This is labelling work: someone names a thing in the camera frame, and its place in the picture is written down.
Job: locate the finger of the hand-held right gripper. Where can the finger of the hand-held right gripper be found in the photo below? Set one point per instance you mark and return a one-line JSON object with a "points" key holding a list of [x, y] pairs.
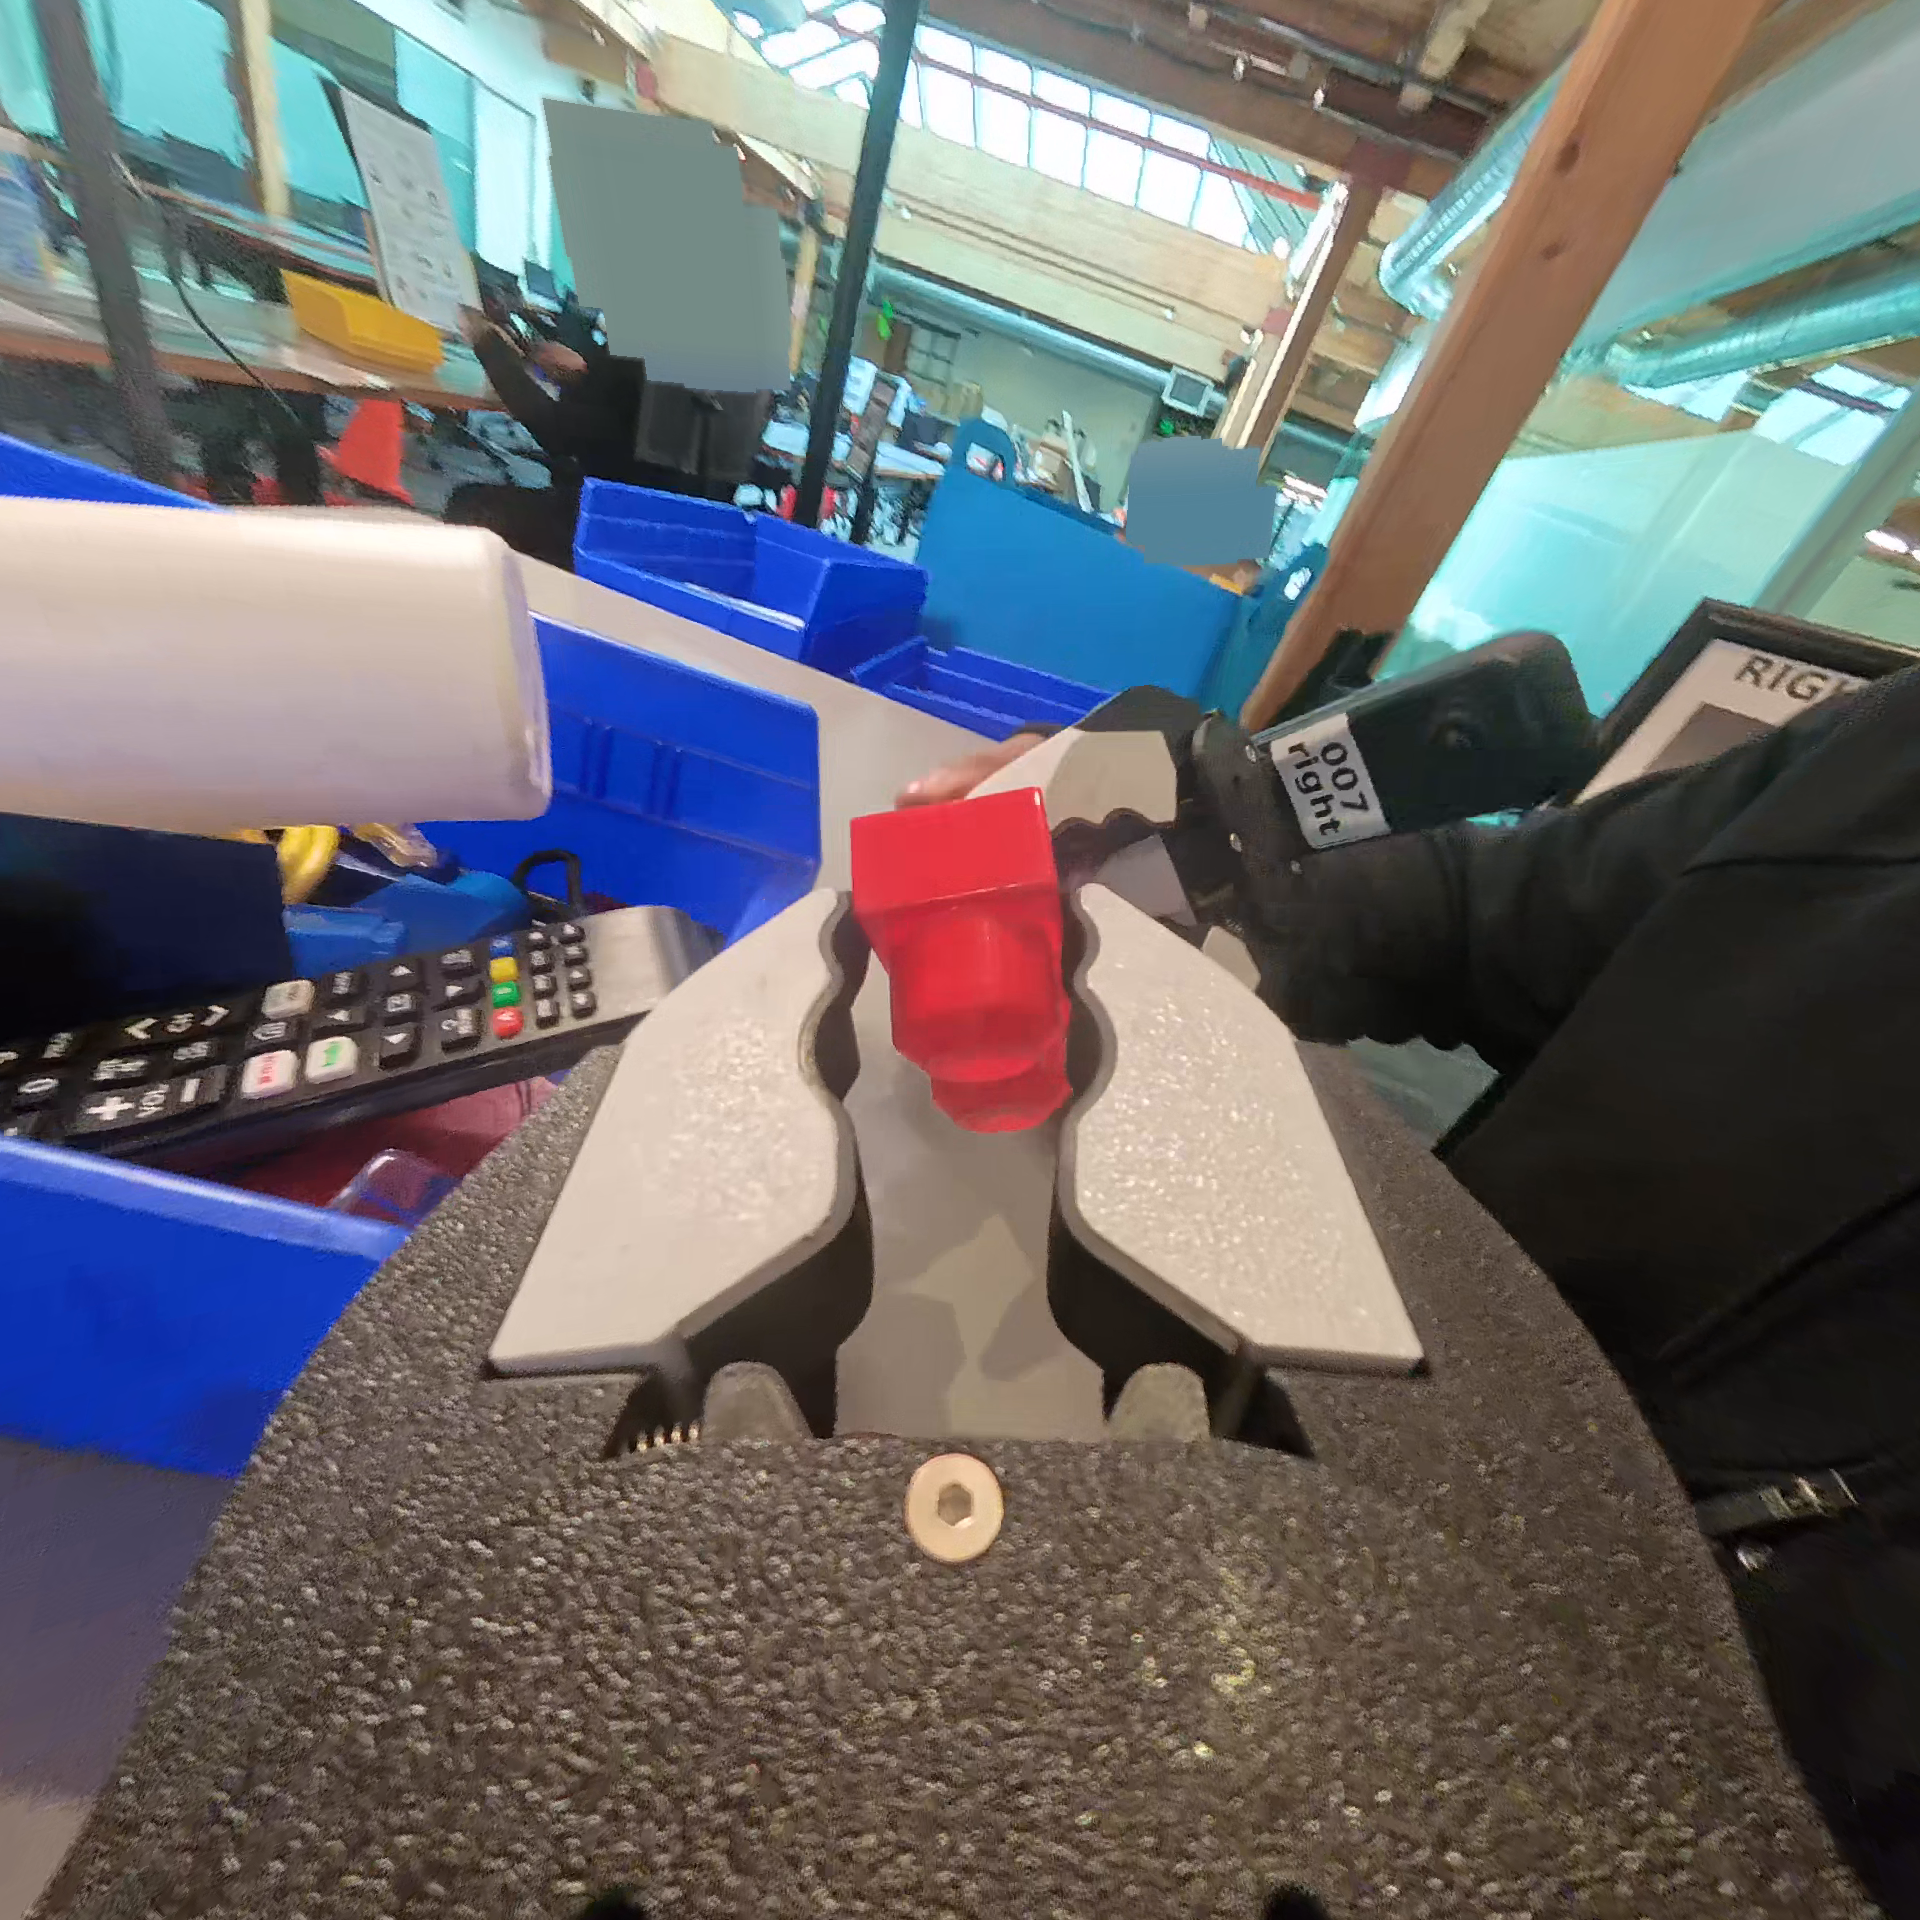
{"points": [[1163, 885], [1108, 772]]}

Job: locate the person's right hand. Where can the person's right hand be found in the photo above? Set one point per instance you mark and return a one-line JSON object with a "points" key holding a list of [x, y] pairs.
{"points": [[966, 772]]}

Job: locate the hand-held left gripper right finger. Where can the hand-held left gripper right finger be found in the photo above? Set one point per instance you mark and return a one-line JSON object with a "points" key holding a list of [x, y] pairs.
{"points": [[1228, 1183]]}

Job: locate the blue corrugated plastic tote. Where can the blue corrugated plastic tote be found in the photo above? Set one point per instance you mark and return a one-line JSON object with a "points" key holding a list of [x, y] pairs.
{"points": [[1081, 585]]}

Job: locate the yellow tape roll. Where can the yellow tape roll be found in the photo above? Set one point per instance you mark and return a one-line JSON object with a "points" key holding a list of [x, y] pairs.
{"points": [[307, 865]]}

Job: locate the white plastic cup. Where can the white plastic cup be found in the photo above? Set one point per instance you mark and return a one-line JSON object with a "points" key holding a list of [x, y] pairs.
{"points": [[254, 662]]}

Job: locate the red plastic piece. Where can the red plastic piece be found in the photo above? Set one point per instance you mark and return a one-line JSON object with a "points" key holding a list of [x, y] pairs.
{"points": [[448, 1132]]}

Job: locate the person's black jacket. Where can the person's black jacket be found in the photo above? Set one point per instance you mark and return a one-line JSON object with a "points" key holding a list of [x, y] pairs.
{"points": [[1723, 1125]]}

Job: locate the red toy building block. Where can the red toy building block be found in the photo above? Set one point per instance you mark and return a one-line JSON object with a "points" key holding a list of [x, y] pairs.
{"points": [[960, 962]]}

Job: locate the white sign board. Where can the white sign board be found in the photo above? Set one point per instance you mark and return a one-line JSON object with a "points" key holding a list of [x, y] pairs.
{"points": [[403, 210]]}

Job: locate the yellow plastic bin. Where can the yellow plastic bin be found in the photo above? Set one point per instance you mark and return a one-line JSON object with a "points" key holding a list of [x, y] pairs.
{"points": [[361, 325]]}

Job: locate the orange traffic cone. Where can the orange traffic cone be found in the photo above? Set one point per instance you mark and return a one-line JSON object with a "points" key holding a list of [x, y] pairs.
{"points": [[366, 458]]}

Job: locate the blue plastic part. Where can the blue plastic part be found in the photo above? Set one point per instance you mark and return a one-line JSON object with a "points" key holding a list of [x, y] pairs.
{"points": [[403, 925]]}

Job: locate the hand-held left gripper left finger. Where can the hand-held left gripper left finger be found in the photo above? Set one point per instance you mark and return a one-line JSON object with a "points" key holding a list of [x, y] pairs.
{"points": [[688, 1183]]}

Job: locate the black remote control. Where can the black remote control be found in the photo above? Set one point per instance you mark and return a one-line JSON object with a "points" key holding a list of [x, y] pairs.
{"points": [[374, 1022]]}

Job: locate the red translucent cube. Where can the red translucent cube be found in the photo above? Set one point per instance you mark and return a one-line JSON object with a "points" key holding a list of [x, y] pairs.
{"points": [[390, 1183]]}

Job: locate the wooden post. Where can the wooden post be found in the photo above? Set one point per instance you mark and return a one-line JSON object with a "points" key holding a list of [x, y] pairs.
{"points": [[1501, 343]]}

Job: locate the black pole stand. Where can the black pole stand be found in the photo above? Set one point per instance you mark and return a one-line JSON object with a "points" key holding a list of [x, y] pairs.
{"points": [[103, 256], [856, 256]]}

